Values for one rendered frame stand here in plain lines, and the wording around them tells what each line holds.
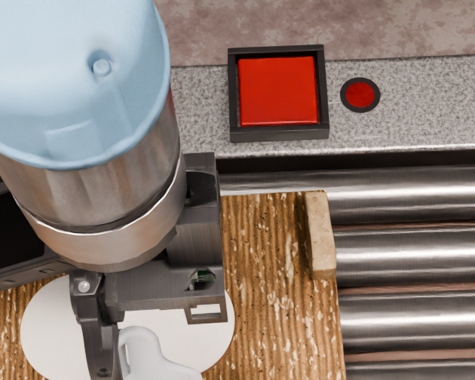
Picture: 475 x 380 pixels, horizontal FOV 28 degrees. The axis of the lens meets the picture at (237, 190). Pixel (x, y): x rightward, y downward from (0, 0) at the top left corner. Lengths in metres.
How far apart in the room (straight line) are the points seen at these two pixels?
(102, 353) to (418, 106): 0.35
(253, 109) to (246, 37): 1.14
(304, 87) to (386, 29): 1.15
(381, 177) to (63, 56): 0.45
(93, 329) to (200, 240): 0.09
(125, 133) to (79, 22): 0.04
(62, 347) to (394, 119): 0.30
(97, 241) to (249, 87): 0.36
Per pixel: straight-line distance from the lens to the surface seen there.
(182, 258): 0.48
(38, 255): 0.47
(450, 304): 0.69
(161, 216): 0.40
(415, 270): 0.70
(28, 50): 0.30
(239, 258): 0.67
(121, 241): 0.40
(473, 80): 0.77
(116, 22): 0.30
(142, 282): 0.49
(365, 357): 0.72
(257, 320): 0.66
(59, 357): 0.66
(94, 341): 0.51
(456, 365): 0.69
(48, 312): 0.67
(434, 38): 1.89
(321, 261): 0.64
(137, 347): 0.54
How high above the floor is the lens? 1.57
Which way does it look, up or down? 67 degrees down
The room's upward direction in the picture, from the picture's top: 5 degrees counter-clockwise
